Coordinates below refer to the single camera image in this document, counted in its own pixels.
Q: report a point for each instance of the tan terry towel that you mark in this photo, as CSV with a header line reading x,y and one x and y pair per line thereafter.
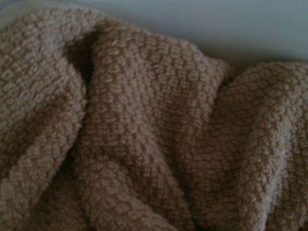
x,y
149,134

